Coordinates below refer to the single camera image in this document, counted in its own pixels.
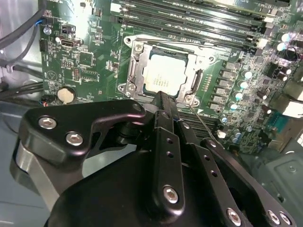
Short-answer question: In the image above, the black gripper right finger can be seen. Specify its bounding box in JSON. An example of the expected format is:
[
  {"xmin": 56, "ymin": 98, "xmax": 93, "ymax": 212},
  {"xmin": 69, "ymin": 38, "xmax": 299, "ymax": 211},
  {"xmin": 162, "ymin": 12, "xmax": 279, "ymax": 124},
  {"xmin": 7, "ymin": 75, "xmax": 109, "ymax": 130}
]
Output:
[{"xmin": 169, "ymin": 94, "xmax": 298, "ymax": 227}]

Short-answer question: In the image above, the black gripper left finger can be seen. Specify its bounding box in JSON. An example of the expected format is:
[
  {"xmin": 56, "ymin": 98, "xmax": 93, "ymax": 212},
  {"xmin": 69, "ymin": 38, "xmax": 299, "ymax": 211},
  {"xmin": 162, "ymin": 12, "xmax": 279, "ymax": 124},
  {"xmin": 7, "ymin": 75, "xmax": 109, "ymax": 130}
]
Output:
[{"xmin": 9, "ymin": 91, "xmax": 187, "ymax": 211}]

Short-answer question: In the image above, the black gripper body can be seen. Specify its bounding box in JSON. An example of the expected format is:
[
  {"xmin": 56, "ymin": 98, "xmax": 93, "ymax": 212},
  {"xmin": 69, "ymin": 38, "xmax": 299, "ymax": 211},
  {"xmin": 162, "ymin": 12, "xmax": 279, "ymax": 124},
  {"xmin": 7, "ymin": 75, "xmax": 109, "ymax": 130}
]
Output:
[{"xmin": 44, "ymin": 119, "xmax": 222, "ymax": 227}]

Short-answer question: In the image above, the metal socket cover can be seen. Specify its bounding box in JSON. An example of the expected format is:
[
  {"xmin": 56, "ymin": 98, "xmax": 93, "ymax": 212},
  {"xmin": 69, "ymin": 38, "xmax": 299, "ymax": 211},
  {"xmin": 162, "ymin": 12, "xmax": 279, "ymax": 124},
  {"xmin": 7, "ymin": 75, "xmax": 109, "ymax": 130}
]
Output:
[{"xmin": 128, "ymin": 41, "xmax": 205, "ymax": 105}]

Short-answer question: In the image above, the silver CPU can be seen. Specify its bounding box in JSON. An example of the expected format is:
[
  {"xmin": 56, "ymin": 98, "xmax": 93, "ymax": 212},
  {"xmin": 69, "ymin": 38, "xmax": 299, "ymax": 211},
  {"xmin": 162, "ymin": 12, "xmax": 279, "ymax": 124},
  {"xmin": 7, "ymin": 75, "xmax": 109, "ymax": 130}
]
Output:
[{"xmin": 143, "ymin": 48, "xmax": 190, "ymax": 98}]

